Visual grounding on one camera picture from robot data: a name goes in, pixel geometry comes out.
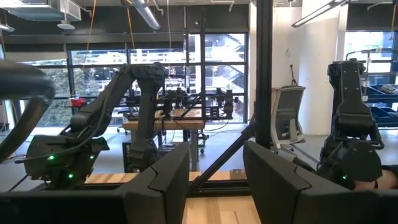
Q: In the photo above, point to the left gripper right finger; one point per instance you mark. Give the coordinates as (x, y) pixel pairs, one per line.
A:
(295, 205)

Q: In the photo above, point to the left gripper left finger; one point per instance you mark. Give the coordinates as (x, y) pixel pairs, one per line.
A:
(140, 205)

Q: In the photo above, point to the black background robot arm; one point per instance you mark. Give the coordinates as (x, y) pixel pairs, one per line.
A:
(351, 102)

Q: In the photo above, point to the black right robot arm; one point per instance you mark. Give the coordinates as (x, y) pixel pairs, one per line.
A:
(146, 102)

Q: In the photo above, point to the wooden background table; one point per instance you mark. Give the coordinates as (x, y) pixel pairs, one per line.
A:
(168, 124)

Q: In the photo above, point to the person's hand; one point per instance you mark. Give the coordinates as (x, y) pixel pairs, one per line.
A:
(385, 180)

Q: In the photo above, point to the white office chair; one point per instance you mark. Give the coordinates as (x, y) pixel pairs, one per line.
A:
(286, 109)

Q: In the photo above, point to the black background robot rig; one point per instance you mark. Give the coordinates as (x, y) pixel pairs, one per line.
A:
(174, 99)

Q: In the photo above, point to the small red object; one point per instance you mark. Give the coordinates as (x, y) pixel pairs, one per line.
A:
(78, 102)

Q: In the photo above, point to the shelf with blue bins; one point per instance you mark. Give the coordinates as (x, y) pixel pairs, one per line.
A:
(382, 115)

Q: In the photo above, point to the white column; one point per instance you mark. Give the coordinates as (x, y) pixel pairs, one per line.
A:
(320, 77)

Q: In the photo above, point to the large glass window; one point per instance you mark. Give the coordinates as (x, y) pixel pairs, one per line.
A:
(224, 49)

